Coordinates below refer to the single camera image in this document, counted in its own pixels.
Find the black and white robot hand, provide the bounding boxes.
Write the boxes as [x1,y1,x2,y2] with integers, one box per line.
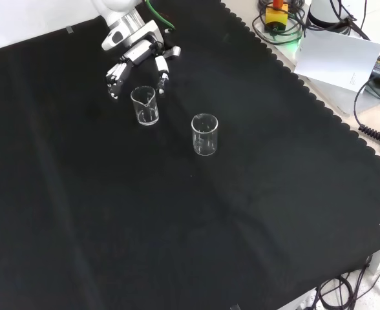
[101,19,182,101]

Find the clear glass beaker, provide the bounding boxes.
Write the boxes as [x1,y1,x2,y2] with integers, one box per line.
[130,85,160,126]
[191,112,219,157]

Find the yellow stop button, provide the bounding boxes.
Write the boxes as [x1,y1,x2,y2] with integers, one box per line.
[264,0,290,33]

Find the black bench cloth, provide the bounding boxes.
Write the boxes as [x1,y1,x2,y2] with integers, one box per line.
[0,0,380,310]

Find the pale board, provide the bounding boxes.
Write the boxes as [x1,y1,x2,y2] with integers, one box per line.
[293,27,380,96]

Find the grey flat plate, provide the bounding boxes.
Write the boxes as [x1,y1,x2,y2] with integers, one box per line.
[306,74,380,116]

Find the green cable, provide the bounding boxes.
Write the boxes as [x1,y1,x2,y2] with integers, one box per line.
[144,0,177,33]

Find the black cable with ribbed plug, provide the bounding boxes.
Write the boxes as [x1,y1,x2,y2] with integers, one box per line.
[353,79,380,154]

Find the black cable under bench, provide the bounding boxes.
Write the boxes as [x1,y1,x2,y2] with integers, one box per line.
[312,264,380,310]

